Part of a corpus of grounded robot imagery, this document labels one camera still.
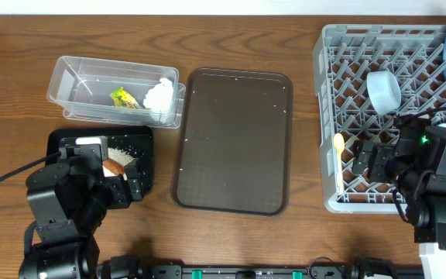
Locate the orange carrot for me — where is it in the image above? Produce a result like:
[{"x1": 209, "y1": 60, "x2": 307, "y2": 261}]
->
[{"x1": 102, "y1": 159, "x2": 125, "y2": 177}]

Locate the yellow plastic spoon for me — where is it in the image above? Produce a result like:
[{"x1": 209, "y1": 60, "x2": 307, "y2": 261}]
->
[{"x1": 333, "y1": 133, "x2": 345, "y2": 196}]

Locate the light blue bowl with rice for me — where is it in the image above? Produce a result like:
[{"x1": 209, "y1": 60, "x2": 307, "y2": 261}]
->
[{"x1": 366, "y1": 71, "x2": 401, "y2": 115}]

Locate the yellow green snack wrapper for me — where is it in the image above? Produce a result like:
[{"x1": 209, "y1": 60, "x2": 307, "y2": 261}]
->
[{"x1": 110, "y1": 87, "x2": 142, "y2": 109}]

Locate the white tissue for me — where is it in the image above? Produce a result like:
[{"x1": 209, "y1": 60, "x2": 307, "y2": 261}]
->
[{"x1": 142, "y1": 77, "x2": 173, "y2": 122}]

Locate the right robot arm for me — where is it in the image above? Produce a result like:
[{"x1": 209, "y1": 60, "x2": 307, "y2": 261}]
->
[{"x1": 352, "y1": 117, "x2": 446, "y2": 278}]

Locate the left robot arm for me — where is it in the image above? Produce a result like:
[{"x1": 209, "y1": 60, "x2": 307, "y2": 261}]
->
[{"x1": 19, "y1": 160, "x2": 149, "y2": 278}]

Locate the grey dishwasher rack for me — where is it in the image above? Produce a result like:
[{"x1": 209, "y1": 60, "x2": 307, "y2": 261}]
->
[{"x1": 313, "y1": 24, "x2": 446, "y2": 214}]

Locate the white rice pile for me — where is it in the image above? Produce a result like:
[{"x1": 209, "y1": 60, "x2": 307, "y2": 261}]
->
[{"x1": 108, "y1": 147, "x2": 145, "y2": 167}]

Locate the black bin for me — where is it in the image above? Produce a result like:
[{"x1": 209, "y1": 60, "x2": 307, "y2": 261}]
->
[{"x1": 46, "y1": 126, "x2": 154, "y2": 197}]

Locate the clear plastic bin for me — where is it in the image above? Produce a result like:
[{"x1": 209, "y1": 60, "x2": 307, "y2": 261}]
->
[{"x1": 47, "y1": 56, "x2": 185, "y2": 129}]

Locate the dark brown serving tray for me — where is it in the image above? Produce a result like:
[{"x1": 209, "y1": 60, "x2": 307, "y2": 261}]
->
[{"x1": 171, "y1": 68, "x2": 293, "y2": 216}]

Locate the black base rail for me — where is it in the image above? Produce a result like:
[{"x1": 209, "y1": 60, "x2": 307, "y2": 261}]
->
[{"x1": 98, "y1": 253, "x2": 425, "y2": 279}]

